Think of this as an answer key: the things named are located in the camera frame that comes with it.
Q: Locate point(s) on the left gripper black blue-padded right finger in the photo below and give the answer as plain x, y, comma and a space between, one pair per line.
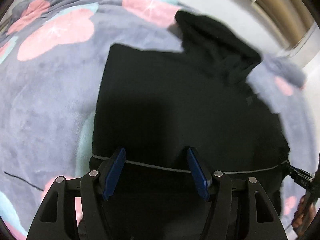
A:
239, 209

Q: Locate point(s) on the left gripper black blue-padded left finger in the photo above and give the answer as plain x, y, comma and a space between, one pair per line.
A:
56, 216

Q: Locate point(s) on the black hooded sweatshirt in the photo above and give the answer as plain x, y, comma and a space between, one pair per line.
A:
155, 105

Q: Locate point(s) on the person's right hand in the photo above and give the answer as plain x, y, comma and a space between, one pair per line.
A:
303, 218

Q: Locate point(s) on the grey floral fleece blanket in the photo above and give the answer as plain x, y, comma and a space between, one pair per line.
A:
53, 56

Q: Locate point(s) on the beige window curtain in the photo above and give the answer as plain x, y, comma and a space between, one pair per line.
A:
287, 24

